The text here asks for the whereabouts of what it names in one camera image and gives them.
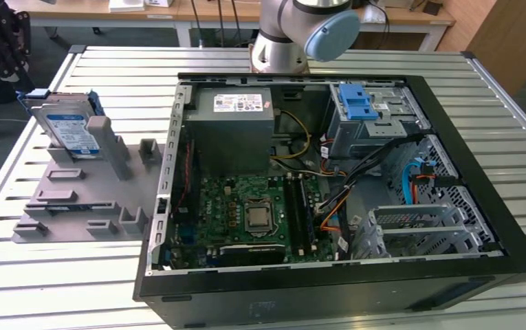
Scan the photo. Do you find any hard disk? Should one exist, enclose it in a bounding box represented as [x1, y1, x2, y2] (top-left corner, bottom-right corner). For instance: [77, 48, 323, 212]
[13, 88, 107, 161]

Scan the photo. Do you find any silver disk bay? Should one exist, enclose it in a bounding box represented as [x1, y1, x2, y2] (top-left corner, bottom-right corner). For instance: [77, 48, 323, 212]
[366, 202, 498, 259]

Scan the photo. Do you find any wooden desk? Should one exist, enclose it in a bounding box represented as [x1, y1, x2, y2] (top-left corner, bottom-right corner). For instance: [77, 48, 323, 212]
[27, 0, 456, 52]

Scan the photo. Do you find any white box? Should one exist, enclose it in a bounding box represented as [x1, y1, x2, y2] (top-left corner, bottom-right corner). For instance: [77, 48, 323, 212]
[108, 0, 147, 13]

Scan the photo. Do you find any grey parts rack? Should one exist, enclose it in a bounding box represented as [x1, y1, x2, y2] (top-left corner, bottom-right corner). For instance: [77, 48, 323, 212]
[11, 115, 168, 244]

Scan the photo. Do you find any thin dark RAM stick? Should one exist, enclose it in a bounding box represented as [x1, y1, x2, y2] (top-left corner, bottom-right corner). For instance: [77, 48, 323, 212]
[44, 203, 112, 211]

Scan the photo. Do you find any grey power supply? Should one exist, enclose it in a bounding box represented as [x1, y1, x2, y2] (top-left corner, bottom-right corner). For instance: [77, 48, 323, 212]
[183, 85, 276, 178]

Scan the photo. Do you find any green motherboard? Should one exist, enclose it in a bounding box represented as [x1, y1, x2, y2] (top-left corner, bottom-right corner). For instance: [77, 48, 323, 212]
[169, 173, 336, 269]

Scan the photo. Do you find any CPU socket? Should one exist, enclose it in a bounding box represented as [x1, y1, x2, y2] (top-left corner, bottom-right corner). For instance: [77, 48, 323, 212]
[241, 197, 276, 238]

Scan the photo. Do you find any silver CPU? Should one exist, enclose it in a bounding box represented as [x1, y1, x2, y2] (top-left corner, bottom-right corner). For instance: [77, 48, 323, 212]
[245, 206, 271, 228]

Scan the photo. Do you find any blue plastic drive latch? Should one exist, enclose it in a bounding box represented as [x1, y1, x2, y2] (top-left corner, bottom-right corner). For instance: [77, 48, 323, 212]
[336, 84, 383, 121]

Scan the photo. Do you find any black RAM stick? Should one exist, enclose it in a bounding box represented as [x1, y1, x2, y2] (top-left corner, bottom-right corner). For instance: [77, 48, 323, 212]
[283, 174, 304, 256]

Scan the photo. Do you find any black graphics card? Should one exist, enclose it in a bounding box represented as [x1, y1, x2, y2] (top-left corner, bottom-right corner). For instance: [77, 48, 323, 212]
[216, 242, 287, 267]

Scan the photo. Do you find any silver optical drive cage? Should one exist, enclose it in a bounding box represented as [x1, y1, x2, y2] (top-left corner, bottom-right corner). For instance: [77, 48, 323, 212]
[326, 82, 431, 162]

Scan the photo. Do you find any black open PC case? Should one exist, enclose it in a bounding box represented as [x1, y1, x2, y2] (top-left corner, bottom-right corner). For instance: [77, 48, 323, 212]
[132, 71, 526, 329]

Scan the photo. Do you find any wooden cabinet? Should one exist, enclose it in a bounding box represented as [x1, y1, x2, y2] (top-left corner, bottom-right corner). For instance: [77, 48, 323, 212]
[436, 0, 526, 97]

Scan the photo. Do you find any red and black fan wire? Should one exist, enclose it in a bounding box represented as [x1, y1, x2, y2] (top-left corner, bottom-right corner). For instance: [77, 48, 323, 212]
[169, 142, 192, 210]

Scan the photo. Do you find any yellow wire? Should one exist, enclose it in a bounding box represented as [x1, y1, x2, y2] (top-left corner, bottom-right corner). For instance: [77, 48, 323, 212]
[268, 109, 312, 161]

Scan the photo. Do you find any red wire with white label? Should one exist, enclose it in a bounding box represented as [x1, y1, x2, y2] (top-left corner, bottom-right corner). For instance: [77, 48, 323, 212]
[318, 135, 336, 159]

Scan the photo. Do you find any black cable bundle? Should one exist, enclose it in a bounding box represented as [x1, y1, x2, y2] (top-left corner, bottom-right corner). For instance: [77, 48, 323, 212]
[315, 132, 431, 216]

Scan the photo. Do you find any orange wire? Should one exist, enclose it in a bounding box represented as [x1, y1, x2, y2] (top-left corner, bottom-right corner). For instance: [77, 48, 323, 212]
[319, 206, 342, 237]

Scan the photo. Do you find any blue data wire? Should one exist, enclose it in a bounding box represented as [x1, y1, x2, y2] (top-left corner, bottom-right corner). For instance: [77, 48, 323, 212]
[400, 157, 438, 207]

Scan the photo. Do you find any black plug power wire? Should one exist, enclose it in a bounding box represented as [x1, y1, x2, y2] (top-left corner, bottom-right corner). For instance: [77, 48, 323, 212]
[411, 164, 463, 188]

